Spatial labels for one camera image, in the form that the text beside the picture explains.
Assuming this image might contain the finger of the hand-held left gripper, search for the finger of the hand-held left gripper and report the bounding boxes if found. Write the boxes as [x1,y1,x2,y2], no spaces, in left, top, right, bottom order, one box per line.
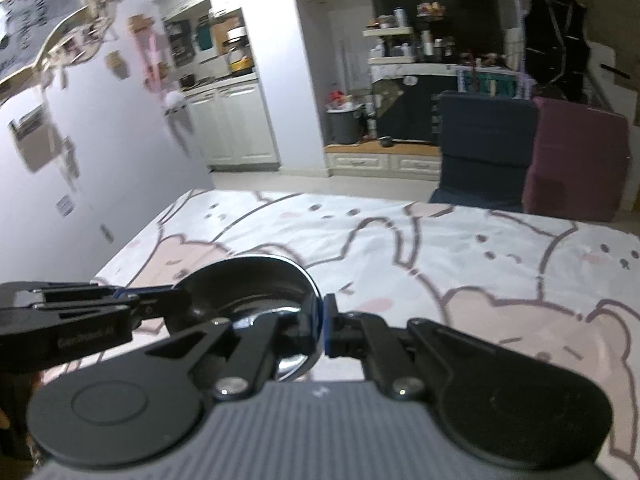
[0,282,176,309]
[120,290,193,322]

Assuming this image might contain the round steel bowl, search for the round steel bowl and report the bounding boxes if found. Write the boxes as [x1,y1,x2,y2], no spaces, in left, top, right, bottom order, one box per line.
[165,255,323,381]

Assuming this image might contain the black cabinet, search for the black cabinet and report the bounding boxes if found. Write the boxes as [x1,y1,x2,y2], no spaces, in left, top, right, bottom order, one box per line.
[372,75,458,142]

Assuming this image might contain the pink chair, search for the pink chair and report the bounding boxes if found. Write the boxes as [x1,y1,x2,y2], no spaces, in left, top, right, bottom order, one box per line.
[522,97,630,223]

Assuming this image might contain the grey trash bin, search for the grey trash bin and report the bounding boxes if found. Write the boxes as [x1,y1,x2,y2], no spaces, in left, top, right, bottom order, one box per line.
[326,102,363,145]

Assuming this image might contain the white shelf rack with bottles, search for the white shelf rack with bottles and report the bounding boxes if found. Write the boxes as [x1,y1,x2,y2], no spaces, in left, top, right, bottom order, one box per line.
[362,27,416,63]

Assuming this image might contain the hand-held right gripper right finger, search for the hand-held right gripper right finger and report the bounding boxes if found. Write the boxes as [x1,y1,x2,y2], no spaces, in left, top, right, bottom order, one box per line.
[322,294,501,402]

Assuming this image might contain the wooden platform with drawers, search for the wooden platform with drawers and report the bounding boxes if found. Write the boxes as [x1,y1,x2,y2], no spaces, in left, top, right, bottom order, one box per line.
[324,140,443,181]

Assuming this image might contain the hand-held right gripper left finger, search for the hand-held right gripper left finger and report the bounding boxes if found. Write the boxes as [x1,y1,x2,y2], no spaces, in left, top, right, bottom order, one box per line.
[142,310,321,402]

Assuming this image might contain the black jacket white trim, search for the black jacket white trim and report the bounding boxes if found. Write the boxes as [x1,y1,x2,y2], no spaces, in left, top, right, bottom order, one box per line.
[522,0,591,101]

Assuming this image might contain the dark blue chair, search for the dark blue chair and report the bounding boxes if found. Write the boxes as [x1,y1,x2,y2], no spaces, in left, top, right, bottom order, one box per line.
[429,91,538,211]

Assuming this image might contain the white kitchen base cabinets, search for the white kitchen base cabinets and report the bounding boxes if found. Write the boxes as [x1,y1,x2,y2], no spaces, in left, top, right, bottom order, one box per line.
[185,82,280,170]

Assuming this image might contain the green sign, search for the green sign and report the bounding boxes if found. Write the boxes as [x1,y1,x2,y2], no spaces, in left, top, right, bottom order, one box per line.
[457,69,521,97]

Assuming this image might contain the wooden wall photo display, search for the wooden wall photo display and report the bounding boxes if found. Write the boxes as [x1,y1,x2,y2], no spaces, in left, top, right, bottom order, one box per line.
[0,0,126,106]

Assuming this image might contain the cartoon bear printed tablecloth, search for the cartoon bear printed tablecloth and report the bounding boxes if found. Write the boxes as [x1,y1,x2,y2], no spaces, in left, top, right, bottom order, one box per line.
[42,189,640,480]

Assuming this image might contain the pink hanging ribbon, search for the pink hanging ribbon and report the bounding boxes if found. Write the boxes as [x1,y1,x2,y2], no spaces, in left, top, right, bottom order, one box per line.
[132,15,171,93]

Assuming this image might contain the staircase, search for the staircase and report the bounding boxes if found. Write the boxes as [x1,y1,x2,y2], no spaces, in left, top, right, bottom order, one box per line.
[585,35,640,128]

